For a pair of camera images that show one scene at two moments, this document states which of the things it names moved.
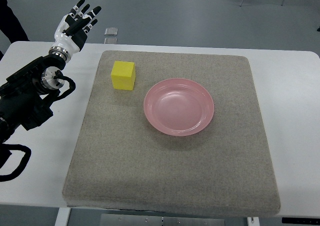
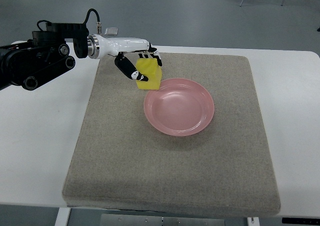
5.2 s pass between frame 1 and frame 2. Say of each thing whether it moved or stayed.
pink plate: stayed
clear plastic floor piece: stayed
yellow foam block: moved
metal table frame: stayed
